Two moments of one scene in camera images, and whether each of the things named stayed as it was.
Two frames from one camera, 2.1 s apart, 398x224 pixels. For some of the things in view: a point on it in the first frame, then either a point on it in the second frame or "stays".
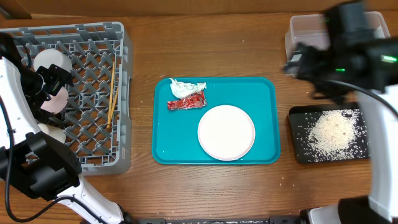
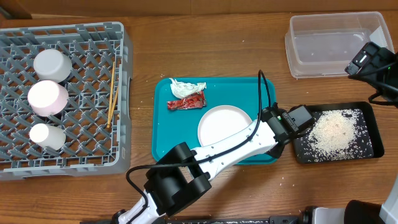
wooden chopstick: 114,102 stays
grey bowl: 52,56 stays
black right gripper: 306,62 to 382,64
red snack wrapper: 195,99 stays
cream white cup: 53,132 stays
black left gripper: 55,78 to 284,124
